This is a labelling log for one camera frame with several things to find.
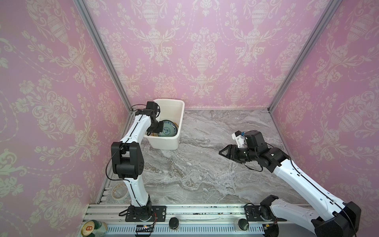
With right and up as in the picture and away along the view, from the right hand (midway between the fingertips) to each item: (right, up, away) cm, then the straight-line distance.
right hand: (223, 154), depth 73 cm
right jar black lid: (+7, -29, -9) cm, 31 cm away
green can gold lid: (-57, -29, -12) cm, 65 cm away
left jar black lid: (-23, -28, -10) cm, 38 cm away
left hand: (-37, +11, +19) cm, 43 cm away
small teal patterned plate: (-30, +12, +24) cm, 40 cm away
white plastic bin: (-33, +23, +43) cm, 59 cm away
